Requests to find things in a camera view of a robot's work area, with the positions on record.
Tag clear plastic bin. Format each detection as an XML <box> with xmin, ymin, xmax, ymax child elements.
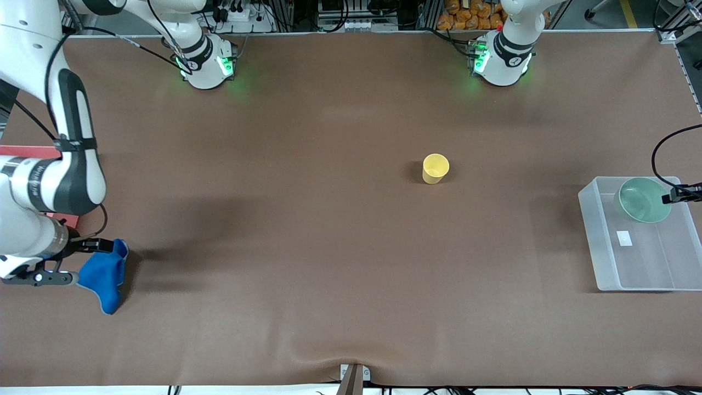
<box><xmin>578</xmin><ymin>176</ymin><xmax>702</xmax><ymax>292</ymax></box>

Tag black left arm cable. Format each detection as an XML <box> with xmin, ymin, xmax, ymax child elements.
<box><xmin>651</xmin><ymin>125</ymin><xmax>702</xmax><ymax>194</ymax></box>

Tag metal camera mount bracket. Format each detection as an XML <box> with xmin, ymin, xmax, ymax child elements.
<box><xmin>339</xmin><ymin>363</ymin><xmax>371</xmax><ymax>395</ymax></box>

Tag yellow plastic cup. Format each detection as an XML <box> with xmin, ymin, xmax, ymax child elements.
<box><xmin>422</xmin><ymin>154</ymin><xmax>450</xmax><ymax>185</ymax></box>

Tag table cover sheet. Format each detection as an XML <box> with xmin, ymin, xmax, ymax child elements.
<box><xmin>0</xmin><ymin>34</ymin><xmax>702</xmax><ymax>388</ymax></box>

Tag pale green bowl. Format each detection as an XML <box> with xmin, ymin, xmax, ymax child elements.
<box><xmin>618</xmin><ymin>177</ymin><xmax>673</xmax><ymax>223</ymax></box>

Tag aluminium frame structure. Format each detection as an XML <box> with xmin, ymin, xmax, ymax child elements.
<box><xmin>55</xmin><ymin>0</ymin><xmax>702</xmax><ymax>113</ymax></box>

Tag grey metal equipment box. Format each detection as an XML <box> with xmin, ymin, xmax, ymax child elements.
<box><xmin>318</xmin><ymin>0</ymin><xmax>401</xmax><ymax>32</ymax></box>

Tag blue cloth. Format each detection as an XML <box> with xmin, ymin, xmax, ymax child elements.
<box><xmin>76</xmin><ymin>238</ymin><xmax>130</xmax><ymax>315</ymax></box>

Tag pink plastic bin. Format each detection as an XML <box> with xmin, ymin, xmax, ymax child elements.
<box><xmin>0</xmin><ymin>145</ymin><xmax>81</xmax><ymax>228</ymax></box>

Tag white power strip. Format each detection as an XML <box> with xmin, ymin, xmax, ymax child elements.
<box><xmin>217</xmin><ymin>4</ymin><xmax>275</xmax><ymax>33</ymax></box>

